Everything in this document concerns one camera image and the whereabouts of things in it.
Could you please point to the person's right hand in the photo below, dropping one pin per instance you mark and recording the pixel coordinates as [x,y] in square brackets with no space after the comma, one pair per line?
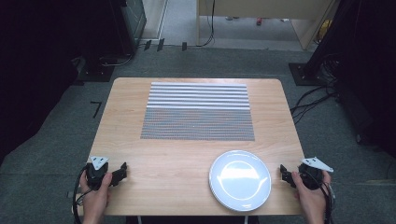
[309,199]

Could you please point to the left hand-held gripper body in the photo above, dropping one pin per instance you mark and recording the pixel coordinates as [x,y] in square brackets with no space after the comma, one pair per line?
[95,174]

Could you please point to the striped grey placemat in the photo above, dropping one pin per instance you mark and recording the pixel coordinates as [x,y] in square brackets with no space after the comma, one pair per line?
[197,115]

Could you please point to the white plate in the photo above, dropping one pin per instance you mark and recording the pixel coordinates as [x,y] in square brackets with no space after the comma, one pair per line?
[239,180]

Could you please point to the yellow object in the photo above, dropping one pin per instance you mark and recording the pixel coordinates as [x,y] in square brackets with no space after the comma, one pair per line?
[325,29]

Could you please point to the person's left hand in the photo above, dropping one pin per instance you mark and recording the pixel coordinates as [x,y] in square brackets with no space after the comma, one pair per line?
[95,199]

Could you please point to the black metal stand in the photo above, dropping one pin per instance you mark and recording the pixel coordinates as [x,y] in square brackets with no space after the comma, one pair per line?
[323,46]

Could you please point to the black tape strip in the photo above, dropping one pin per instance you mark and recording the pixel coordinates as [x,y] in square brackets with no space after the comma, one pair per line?
[147,45]
[160,44]

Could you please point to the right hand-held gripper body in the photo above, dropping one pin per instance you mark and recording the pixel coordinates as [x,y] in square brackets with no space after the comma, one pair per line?
[313,177]

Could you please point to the small red object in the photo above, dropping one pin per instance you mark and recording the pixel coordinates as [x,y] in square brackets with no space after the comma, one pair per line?
[259,21]

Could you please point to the black stand base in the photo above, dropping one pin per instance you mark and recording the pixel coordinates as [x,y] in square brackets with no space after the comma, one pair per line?
[95,70]

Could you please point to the light wooden desk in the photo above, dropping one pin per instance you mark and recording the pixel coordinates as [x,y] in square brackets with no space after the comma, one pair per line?
[264,7]

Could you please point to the dark cabinet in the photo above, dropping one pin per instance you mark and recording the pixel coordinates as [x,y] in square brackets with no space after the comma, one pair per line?
[134,21]

